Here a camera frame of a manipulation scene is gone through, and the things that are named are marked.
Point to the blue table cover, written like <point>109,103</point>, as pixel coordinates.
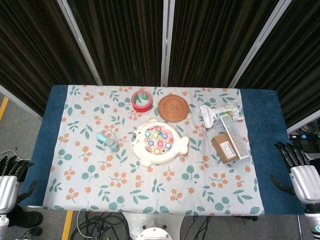
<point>265,130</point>

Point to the floral print tablecloth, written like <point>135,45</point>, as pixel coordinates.
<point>100,185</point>

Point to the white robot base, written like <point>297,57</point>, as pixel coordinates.
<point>152,232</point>

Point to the red tape roll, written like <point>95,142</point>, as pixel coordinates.
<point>141,106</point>

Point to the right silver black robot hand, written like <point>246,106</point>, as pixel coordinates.
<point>306,182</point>

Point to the white fish-shaped toy board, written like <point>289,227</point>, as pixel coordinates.
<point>157,142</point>

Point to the black shoe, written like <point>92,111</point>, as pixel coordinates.
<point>27,216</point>

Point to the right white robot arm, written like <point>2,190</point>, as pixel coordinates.
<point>313,220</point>

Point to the long silver patterned box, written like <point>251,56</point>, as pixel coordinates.
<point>237,140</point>

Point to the brown cardboard box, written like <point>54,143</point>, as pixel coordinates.
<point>223,148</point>

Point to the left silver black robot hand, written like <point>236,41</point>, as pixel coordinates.
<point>7,190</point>

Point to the teal toy mallet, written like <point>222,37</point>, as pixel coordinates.
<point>110,143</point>

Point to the round woven rattan coaster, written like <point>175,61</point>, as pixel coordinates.
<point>173,108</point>

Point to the dark pleated partition panel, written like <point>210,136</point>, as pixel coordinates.
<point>297,65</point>
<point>32,55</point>
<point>215,40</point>
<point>120,40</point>

